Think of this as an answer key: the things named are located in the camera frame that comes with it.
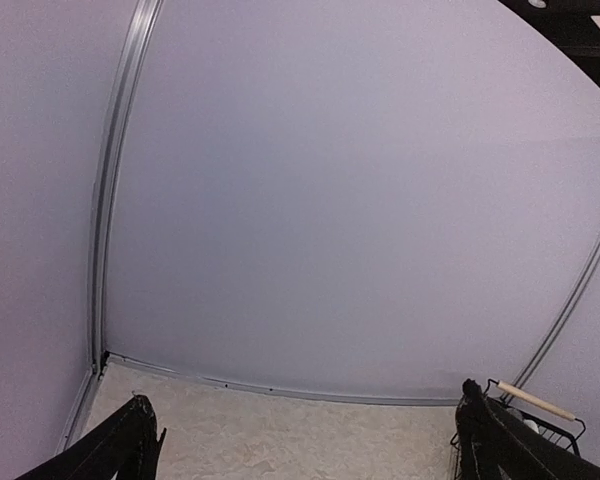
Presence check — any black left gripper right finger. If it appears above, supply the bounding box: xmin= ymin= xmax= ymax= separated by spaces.
xmin=455 ymin=379 xmax=600 ymax=479

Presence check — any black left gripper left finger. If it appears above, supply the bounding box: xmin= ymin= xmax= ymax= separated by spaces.
xmin=18 ymin=395 xmax=166 ymax=480

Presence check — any wooden rack handle far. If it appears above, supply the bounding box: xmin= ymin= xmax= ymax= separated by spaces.
xmin=495 ymin=380 xmax=578 ymax=422

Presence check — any black wire dish rack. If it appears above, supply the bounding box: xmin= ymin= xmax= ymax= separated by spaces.
xmin=449 ymin=377 xmax=587 ymax=457

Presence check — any right aluminium corner post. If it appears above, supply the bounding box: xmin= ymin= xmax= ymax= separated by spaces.
xmin=513 ymin=234 xmax=600 ymax=389

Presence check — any aluminium corner post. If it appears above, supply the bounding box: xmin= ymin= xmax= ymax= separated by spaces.
xmin=513 ymin=234 xmax=600 ymax=389
xmin=56 ymin=0 xmax=163 ymax=453

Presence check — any left aluminium corner post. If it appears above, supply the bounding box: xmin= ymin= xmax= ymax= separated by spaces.
xmin=56 ymin=0 xmax=163 ymax=453

